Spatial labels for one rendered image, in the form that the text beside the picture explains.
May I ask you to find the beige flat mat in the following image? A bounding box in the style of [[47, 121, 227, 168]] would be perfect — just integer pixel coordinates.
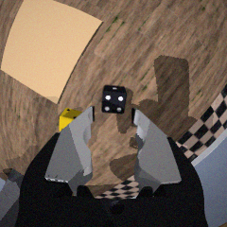
[[1, 0, 102, 104]]

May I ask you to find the yellow die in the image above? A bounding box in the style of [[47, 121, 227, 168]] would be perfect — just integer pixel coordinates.
[[60, 108, 82, 131]]

